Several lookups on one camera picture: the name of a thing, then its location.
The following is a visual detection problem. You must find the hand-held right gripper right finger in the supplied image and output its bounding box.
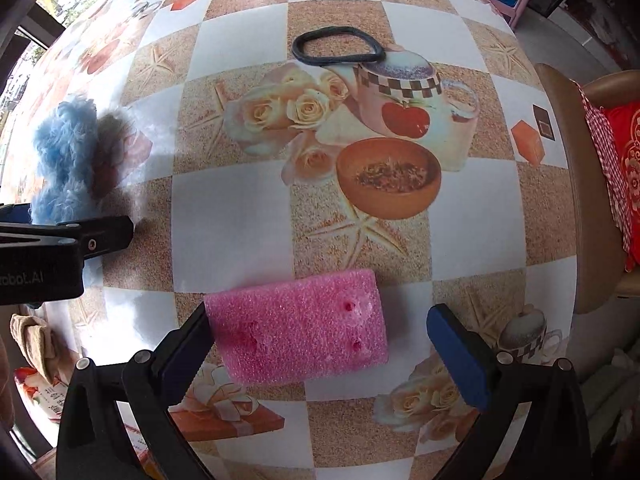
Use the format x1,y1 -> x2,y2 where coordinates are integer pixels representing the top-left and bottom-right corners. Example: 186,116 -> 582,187
426,303 -> 594,480

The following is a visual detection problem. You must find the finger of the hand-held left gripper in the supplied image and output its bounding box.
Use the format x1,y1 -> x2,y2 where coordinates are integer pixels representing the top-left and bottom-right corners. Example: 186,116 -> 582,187
0,215 -> 135,262
0,203 -> 32,225

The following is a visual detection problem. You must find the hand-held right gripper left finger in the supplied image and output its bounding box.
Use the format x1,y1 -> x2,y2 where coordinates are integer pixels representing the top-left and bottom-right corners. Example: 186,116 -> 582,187
56,301 -> 217,480

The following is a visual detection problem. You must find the light blue fluffy cloth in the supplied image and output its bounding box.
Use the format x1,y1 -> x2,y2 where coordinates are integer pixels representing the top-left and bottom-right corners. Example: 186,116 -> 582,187
29,94 -> 103,227

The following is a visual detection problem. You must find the pink foam block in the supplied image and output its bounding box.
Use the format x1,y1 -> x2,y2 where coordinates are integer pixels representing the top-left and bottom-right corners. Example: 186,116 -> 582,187
203,268 -> 390,387

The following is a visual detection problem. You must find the beige cloth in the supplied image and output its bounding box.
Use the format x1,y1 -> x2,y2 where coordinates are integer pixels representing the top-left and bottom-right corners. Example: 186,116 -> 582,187
10,313 -> 57,362

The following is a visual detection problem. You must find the printed cardboard box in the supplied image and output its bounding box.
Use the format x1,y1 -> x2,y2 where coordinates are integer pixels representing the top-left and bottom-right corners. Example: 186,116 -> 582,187
14,366 -> 73,423

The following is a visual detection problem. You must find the checkered printed tablecloth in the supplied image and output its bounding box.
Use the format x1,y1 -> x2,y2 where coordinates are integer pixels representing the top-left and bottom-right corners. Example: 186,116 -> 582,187
0,0 -> 582,480

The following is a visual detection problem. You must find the wooden chair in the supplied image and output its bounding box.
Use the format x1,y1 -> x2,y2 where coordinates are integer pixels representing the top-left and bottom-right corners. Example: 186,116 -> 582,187
534,62 -> 640,315

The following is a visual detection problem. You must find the red patterned cushion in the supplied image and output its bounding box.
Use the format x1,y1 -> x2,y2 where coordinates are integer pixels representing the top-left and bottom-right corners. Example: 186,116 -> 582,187
599,101 -> 640,272

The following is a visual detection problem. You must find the red checked cloth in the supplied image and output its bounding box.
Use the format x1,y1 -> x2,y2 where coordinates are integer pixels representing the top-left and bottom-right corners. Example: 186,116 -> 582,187
576,81 -> 637,256

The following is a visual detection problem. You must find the black hair tie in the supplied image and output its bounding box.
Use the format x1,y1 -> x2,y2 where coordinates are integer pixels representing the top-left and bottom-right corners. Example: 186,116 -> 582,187
291,25 -> 386,67

